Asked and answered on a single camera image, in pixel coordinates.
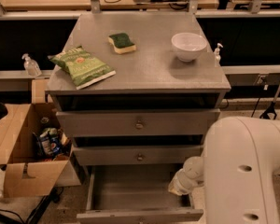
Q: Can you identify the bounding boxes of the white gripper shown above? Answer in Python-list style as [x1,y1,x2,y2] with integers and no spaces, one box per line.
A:
[168,169,199,196]

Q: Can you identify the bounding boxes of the grey bottom drawer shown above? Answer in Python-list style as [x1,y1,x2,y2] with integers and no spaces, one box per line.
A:
[77,164,203,224]

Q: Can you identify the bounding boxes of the grey drawer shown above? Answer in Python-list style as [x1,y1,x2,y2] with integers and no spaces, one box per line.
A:
[77,164,203,224]
[73,145,203,166]
[57,109,220,137]

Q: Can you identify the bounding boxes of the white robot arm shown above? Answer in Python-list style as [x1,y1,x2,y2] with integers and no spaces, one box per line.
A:
[168,117,280,224]

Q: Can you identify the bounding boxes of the grey middle drawer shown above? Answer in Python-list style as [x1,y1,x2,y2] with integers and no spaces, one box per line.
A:
[73,145,203,166]

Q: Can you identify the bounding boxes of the grey top drawer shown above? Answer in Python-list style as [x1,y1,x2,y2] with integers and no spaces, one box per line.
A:
[57,109,220,137]

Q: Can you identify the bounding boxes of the grey drawer cabinet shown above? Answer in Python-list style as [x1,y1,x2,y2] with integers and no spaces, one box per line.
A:
[46,12,231,189]

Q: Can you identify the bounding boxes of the open cardboard box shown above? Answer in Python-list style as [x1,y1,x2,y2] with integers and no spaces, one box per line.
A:
[0,78,82,199]

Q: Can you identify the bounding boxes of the black tripod stand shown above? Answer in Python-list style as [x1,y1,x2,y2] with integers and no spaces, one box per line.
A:
[259,82,280,119]

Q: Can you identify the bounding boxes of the snack packets in box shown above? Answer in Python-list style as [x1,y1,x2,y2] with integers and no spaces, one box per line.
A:
[33,128,68,158]

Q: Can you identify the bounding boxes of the white pump bottle right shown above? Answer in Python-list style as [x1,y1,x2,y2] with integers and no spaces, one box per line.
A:
[214,43,223,63]

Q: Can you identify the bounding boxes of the white bowl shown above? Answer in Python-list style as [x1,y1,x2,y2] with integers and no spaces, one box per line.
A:
[171,33,207,62]

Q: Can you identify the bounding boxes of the green chip bag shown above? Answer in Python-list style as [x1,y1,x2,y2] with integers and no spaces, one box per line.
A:
[49,46,116,90]

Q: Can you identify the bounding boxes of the green yellow sponge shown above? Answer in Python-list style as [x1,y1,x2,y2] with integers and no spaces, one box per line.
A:
[108,33,136,54]

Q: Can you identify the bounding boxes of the clear sanitizer bottle left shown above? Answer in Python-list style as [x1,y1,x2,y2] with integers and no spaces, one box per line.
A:
[22,53,42,77]

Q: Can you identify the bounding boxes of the black floor cable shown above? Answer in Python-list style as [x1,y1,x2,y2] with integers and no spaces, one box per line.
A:
[251,84,269,118]

